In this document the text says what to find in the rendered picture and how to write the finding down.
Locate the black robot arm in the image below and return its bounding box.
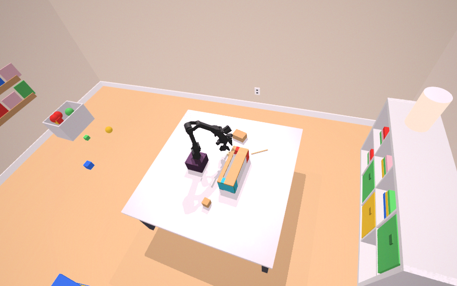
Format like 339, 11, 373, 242
184, 120, 232, 160

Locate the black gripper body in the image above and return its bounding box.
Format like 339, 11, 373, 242
219, 134, 233, 151

